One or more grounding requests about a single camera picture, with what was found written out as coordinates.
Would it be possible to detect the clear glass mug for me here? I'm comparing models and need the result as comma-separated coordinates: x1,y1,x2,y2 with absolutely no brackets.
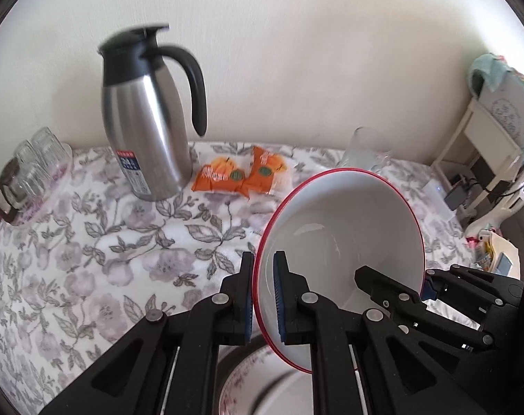
342,127,394,174

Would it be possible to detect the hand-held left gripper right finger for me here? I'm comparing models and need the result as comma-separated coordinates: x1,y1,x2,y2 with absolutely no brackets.
273,251,489,415

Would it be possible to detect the small clear drinking glass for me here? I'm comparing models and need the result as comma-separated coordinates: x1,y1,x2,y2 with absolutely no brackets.
15,140,42,182
30,127,68,169

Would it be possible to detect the stainless steel basin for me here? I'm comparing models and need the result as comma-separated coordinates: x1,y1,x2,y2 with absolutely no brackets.
214,333,288,415

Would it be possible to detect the black cable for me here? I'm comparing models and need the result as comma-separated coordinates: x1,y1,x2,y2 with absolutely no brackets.
461,172,524,209

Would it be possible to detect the white wooden furniture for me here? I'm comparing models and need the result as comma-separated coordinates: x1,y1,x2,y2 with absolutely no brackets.
430,97,524,234

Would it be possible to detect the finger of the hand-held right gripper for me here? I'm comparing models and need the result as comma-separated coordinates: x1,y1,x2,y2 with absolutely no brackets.
354,265,495,349
421,266,524,326

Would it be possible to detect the pink floral round plate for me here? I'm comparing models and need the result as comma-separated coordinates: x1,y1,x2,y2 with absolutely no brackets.
219,350,316,415

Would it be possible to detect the white printed box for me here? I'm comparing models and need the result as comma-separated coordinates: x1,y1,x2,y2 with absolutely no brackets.
478,67,524,152

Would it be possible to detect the orange snack packet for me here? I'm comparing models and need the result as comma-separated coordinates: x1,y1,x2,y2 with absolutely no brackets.
191,157,250,200
245,146,296,195

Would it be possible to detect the stainless steel thermos jug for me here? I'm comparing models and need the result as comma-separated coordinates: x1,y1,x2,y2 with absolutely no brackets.
98,24,208,202

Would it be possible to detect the glass teapot with black handle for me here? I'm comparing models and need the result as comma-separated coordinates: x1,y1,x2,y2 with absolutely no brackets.
0,158,33,225

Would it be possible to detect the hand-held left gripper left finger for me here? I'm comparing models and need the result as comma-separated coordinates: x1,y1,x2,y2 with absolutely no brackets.
39,251,256,415

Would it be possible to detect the strawberry print bowl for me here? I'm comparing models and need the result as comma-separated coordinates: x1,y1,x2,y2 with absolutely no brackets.
253,168,427,375

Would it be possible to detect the clear glass tray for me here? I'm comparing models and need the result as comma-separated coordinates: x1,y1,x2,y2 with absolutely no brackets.
2,149,75,228

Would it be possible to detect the black charger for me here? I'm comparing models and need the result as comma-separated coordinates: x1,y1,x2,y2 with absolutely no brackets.
443,184,472,210

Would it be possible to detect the teal cloth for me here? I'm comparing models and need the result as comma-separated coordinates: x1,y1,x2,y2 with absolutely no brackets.
468,54,511,96

